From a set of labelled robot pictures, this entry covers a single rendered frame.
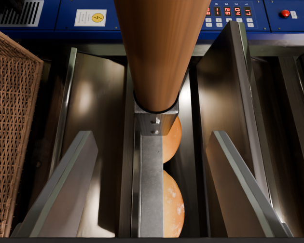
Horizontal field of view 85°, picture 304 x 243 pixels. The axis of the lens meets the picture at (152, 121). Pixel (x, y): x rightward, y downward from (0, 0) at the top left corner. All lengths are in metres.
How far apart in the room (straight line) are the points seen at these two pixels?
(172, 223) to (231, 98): 0.32
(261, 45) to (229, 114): 0.37
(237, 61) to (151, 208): 0.38
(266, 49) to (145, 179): 0.65
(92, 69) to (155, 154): 0.46
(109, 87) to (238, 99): 0.39
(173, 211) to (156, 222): 0.03
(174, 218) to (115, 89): 0.45
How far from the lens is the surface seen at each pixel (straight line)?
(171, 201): 0.22
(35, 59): 0.64
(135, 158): 0.49
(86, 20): 0.71
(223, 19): 0.72
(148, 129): 0.16
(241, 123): 0.41
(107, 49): 0.65
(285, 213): 0.62
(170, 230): 0.23
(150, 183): 0.20
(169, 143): 0.22
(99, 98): 0.56
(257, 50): 0.73
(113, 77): 0.60
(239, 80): 0.44
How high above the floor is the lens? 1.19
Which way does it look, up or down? level
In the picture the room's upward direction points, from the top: 90 degrees clockwise
